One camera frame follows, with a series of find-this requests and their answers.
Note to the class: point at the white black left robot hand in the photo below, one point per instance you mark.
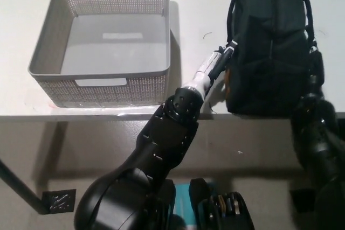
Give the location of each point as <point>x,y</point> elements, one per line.
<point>206,69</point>

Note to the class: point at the dark green lunch bag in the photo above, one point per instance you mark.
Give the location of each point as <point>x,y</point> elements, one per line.
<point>269,65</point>

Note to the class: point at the thin curved black hair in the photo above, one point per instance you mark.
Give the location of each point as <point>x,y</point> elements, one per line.
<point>322,32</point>
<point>207,34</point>

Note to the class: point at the black metal table leg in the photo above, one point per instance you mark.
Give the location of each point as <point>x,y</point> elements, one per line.
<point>21,187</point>

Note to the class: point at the grey perforated plastic basket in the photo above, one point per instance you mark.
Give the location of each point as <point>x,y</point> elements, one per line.
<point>107,41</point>

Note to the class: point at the short black thread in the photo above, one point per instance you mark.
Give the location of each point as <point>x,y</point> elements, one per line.
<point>213,108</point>

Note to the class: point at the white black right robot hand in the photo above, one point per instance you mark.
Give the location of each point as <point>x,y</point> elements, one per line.
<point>316,63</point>

